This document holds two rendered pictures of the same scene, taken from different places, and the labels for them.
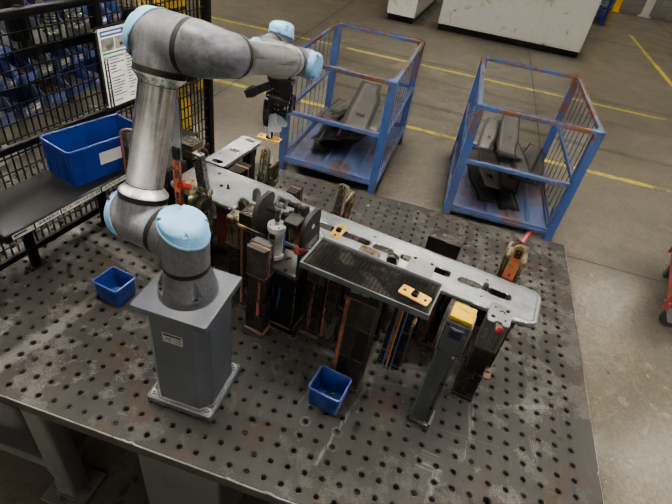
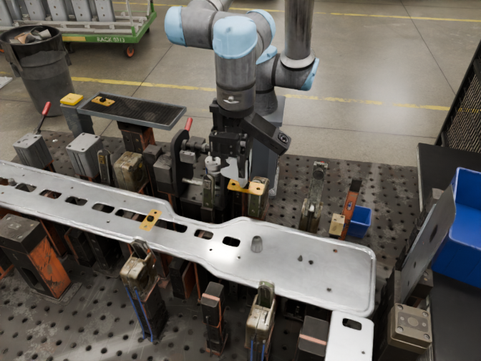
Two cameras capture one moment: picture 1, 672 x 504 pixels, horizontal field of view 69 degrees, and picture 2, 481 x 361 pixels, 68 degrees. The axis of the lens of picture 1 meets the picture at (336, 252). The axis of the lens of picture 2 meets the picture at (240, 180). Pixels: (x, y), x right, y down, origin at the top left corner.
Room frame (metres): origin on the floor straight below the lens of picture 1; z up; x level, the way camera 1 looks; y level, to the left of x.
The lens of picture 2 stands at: (2.14, 0.27, 1.83)
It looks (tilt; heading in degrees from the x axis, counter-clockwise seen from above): 42 degrees down; 179
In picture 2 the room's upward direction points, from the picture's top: straight up
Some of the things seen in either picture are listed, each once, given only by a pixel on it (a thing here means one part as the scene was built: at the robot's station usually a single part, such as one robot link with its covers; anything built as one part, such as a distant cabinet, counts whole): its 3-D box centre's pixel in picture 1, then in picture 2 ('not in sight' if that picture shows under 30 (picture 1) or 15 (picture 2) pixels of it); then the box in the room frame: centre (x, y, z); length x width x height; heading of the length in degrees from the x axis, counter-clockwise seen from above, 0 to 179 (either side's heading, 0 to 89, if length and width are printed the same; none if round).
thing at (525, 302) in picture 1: (344, 233); (144, 220); (1.39, -0.02, 1.00); 1.38 x 0.22 x 0.02; 71
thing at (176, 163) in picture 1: (180, 209); (340, 238); (1.43, 0.59, 0.95); 0.03 x 0.01 x 0.50; 71
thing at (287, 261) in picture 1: (283, 264); (207, 195); (1.23, 0.16, 0.94); 0.18 x 0.13 x 0.49; 71
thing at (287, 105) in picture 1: (279, 94); (232, 128); (1.51, 0.26, 1.41); 0.09 x 0.08 x 0.12; 76
